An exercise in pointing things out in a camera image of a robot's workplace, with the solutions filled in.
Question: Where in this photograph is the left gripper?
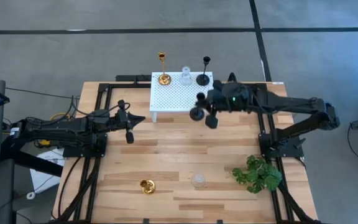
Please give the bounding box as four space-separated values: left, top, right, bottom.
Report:
115 100 146 144

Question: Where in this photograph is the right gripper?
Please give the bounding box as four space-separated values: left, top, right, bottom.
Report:
204 80 254 129

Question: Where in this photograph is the black candlestick holder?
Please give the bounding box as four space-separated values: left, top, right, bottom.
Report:
188 91 206 122
196 56 211 86

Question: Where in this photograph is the clear ribbed glass candle holder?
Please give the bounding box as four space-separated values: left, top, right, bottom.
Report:
178 65 193 86
190 173 207 189

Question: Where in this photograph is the gold candlestick holder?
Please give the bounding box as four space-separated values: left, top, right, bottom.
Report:
139 179 157 195
157 52 172 86

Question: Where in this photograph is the white perforated metal shelf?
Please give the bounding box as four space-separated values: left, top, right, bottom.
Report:
149 72 216 123

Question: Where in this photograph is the black power strip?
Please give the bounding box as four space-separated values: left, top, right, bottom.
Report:
116 74 152 83

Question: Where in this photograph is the green plant in white pot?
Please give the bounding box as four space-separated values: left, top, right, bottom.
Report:
231 154 283 194

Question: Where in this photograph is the black metal stand base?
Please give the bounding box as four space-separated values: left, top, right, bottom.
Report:
0 136 64 177

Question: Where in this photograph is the white paper sheet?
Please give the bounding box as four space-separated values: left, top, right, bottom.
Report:
29 148 65 194

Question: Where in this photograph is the black aluminium table frame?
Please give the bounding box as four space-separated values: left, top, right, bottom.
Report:
51 73 321 224

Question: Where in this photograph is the yellow cable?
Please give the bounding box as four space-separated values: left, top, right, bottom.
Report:
1 112 71 147

